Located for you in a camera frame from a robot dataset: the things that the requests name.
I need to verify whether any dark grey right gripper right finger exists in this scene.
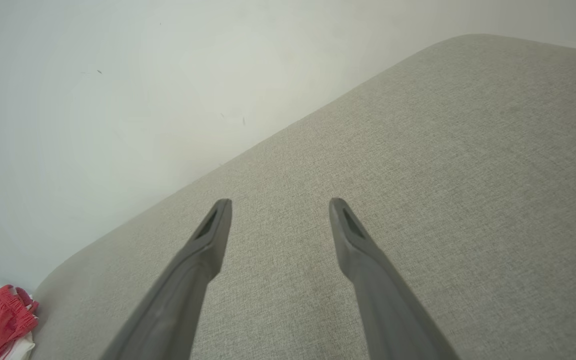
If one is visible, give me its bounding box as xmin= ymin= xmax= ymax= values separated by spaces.
xmin=329 ymin=197 xmax=461 ymax=360

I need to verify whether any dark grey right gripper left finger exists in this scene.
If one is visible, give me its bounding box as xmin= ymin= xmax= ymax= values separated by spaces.
xmin=99 ymin=198 xmax=233 ymax=360

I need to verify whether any red Bulls jersey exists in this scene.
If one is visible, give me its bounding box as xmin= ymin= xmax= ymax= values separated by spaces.
xmin=0 ymin=332 xmax=36 ymax=360

